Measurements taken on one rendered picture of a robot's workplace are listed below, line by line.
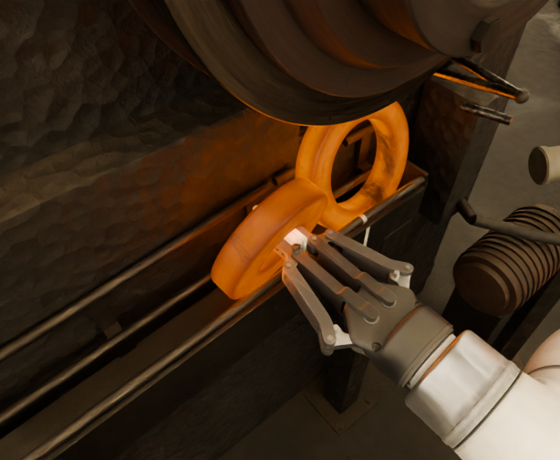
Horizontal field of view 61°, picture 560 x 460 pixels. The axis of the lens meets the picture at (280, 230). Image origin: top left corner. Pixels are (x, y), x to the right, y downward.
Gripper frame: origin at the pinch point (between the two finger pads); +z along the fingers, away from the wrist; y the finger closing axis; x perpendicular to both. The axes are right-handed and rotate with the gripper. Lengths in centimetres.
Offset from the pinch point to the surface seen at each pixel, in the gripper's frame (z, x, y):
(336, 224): -0.7, -6.0, 9.3
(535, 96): 26, -83, 177
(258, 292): -1.9, -5.4, -4.9
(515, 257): -17.4, -23.4, 38.1
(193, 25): 0.0, 26.4, -7.8
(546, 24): 56, -86, 244
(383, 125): 2.8, 1.6, 20.5
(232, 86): -0.5, 21.4, -5.6
